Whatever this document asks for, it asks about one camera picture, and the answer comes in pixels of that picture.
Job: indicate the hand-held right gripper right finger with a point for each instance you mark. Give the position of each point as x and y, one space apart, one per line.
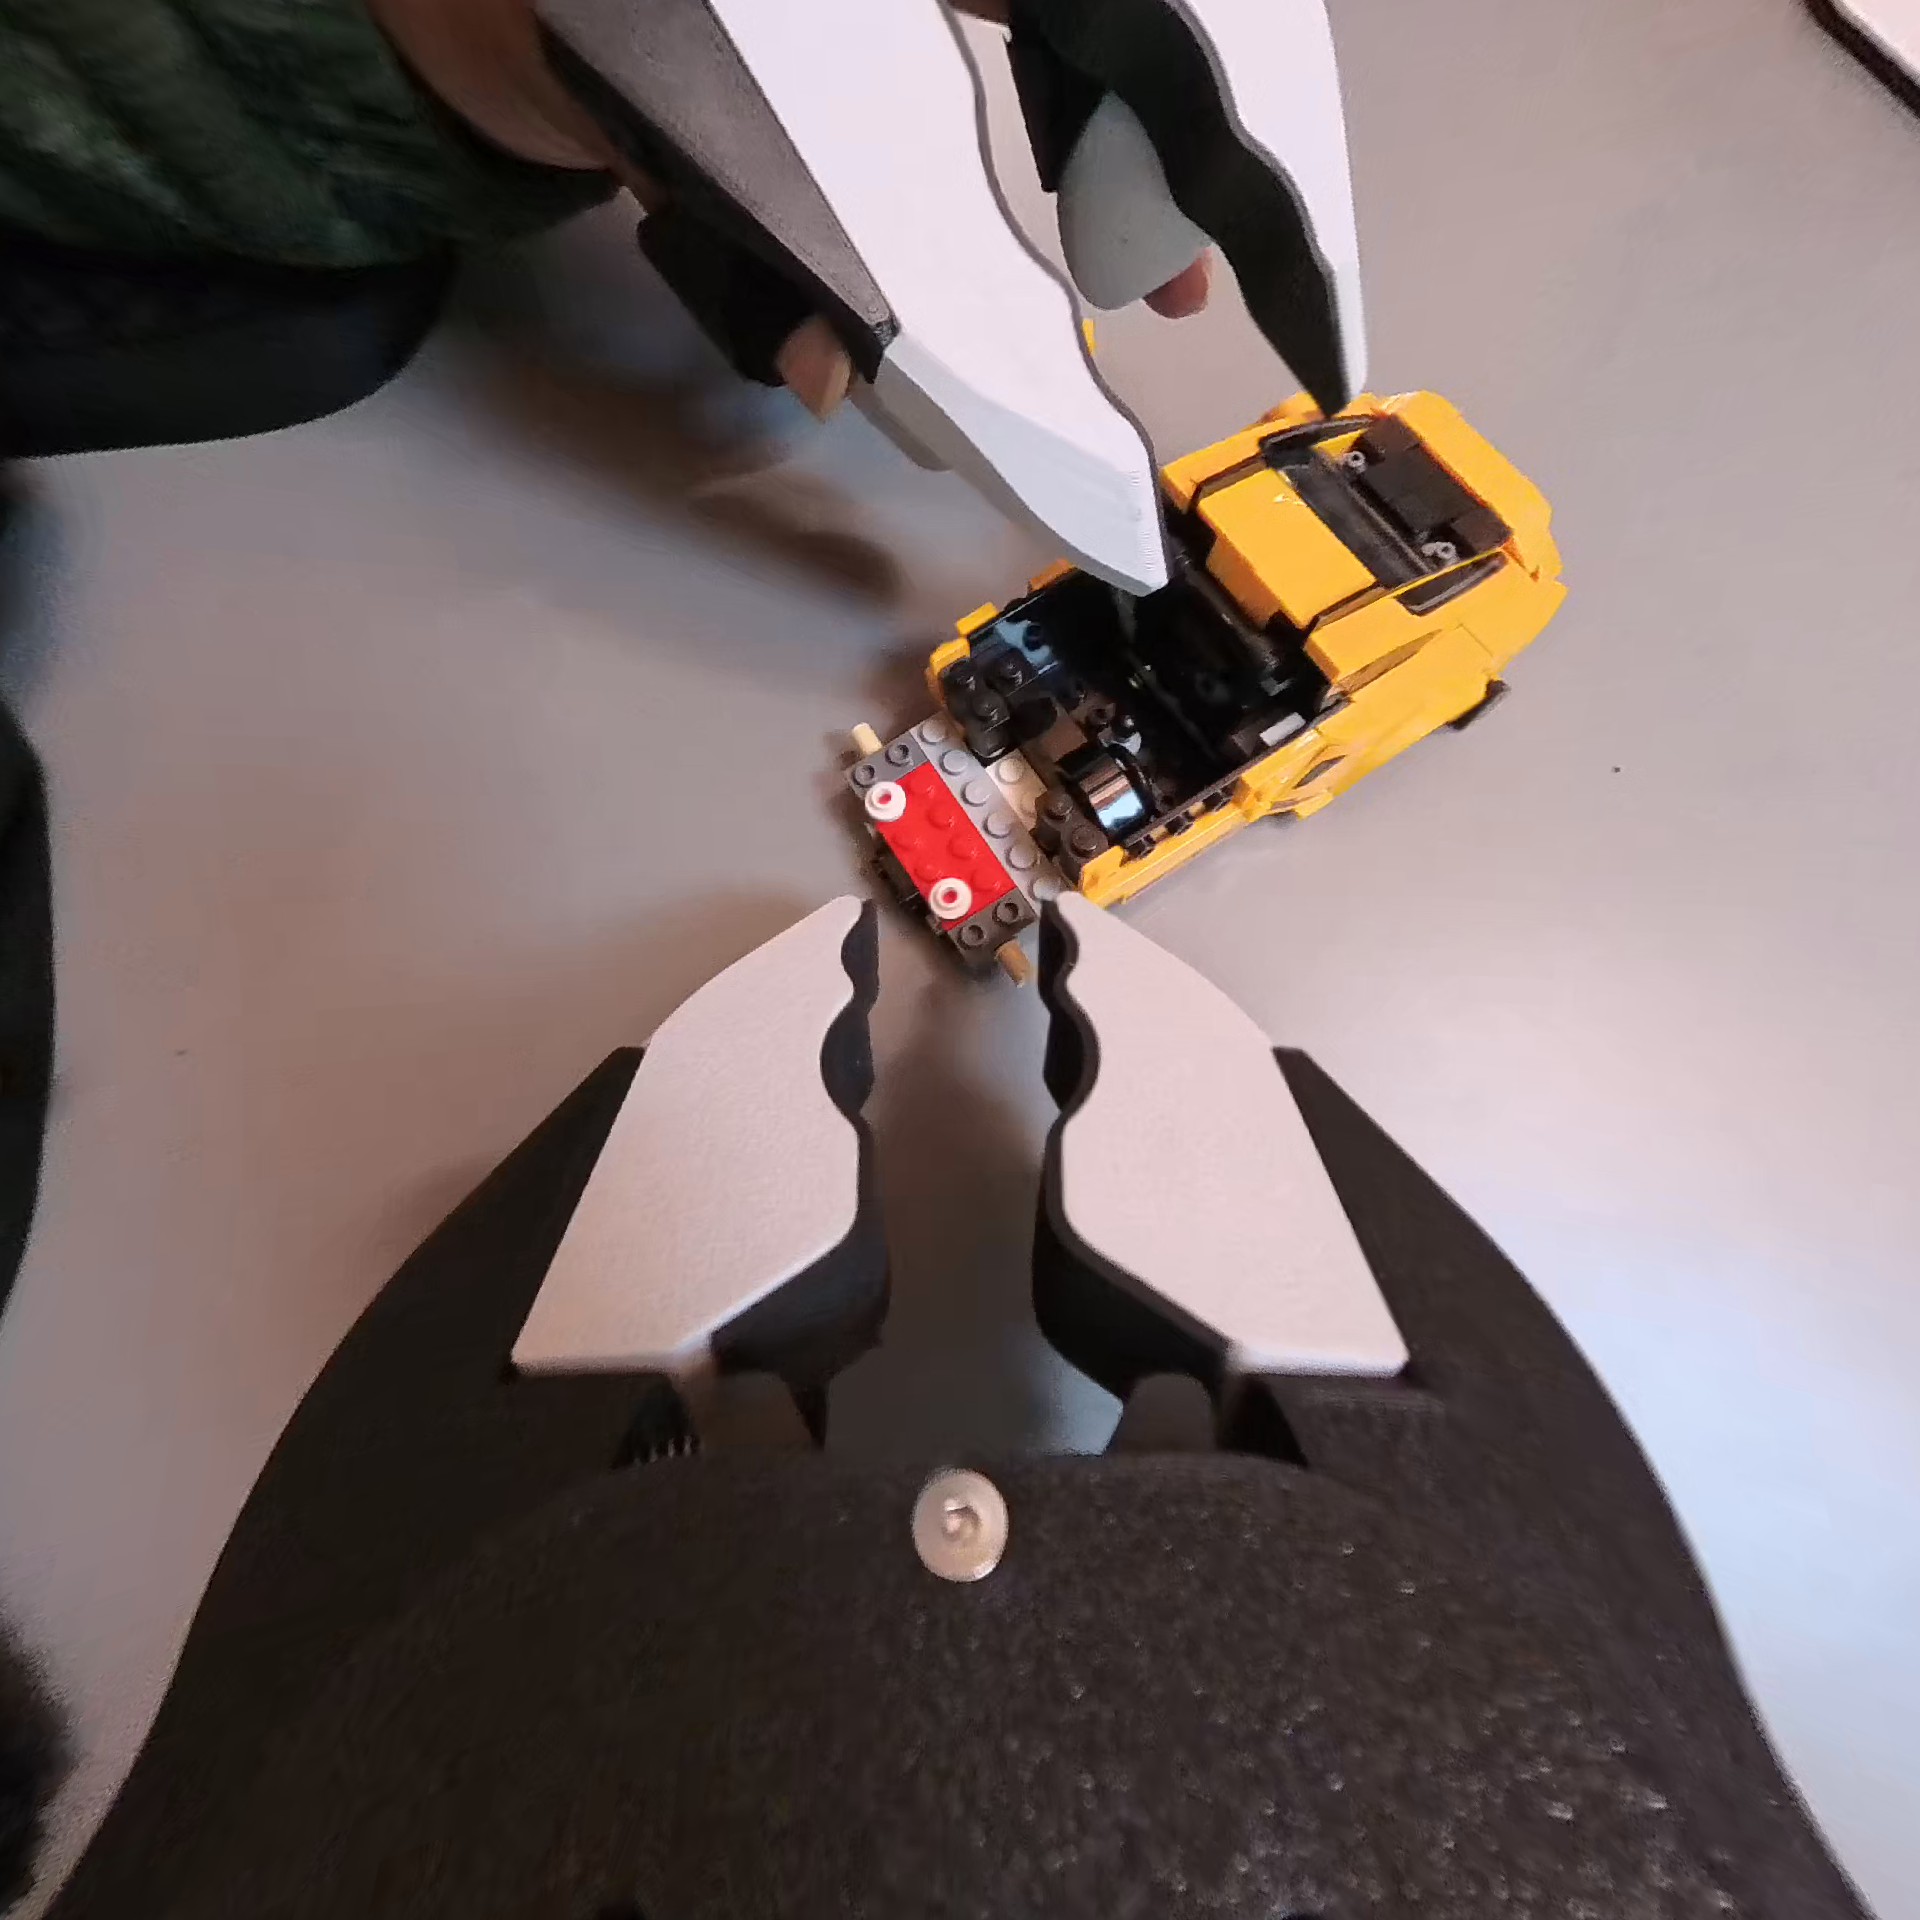
1214 1201

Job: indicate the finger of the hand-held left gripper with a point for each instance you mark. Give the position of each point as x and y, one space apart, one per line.
1305 120
901 195

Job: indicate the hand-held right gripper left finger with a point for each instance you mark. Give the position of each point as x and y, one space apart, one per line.
720 1184

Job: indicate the yellow lego car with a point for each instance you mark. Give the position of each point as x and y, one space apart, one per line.
1349 600

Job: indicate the person's left forearm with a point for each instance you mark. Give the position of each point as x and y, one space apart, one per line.
225 120

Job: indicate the person's left hand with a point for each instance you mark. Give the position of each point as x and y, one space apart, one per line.
480 75

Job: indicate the white book stand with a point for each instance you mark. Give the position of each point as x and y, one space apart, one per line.
1881 29

